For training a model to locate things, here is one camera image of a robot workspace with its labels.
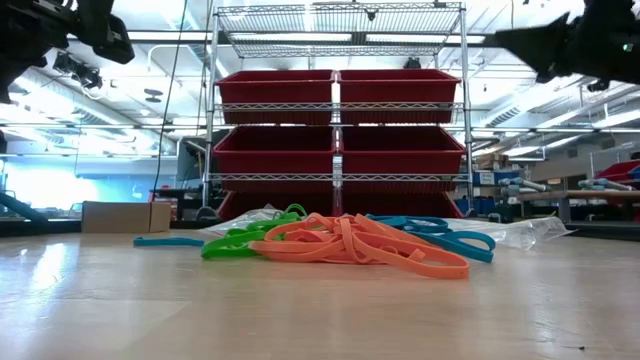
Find clear plastic zipper bag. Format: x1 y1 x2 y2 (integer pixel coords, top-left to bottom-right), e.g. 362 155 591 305
203 206 284 237
442 215 576 251

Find chrome wire shelving rack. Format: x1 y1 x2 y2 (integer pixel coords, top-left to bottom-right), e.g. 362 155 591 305
201 0 476 222

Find blue rubber band pile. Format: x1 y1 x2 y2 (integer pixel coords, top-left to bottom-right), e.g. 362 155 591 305
364 213 497 265

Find orange rubber band pile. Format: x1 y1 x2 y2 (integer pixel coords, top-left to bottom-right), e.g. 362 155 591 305
248 212 471 281

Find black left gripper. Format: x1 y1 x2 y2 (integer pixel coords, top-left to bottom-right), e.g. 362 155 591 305
0 0 135 69

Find black slanted bar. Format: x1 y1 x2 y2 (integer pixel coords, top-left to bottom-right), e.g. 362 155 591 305
0 192 50 224

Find wooden workbench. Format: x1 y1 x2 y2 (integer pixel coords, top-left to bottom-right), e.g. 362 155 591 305
517 188 640 225

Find green rubber band pile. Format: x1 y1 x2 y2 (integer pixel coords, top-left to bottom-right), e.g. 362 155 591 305
200 203 309 260

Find black aluminium table frame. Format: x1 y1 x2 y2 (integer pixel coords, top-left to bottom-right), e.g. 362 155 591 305
0 218 640 242

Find dark desk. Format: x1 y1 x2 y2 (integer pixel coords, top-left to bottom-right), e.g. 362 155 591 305
149 185 214 221

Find black hanging cable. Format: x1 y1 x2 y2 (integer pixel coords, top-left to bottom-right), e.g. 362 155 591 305
151 0 190 202

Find distant cardboard box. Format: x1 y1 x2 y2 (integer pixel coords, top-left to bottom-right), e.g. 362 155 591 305
473 152 510 172

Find blue storage bins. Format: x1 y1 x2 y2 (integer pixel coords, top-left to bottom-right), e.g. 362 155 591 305
453 169 522 217

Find small brown cardboard box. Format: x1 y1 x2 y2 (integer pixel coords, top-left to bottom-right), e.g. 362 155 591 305
81 200 173 234

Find red plastic bin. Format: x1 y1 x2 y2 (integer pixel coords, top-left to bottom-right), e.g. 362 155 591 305
339 124 467 195
211 124 337 195
215 69 335 126
342 192 465 220
337 68 462 126
217 192 335 222

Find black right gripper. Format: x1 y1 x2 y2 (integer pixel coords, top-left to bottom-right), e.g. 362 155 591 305
492 0 621 85

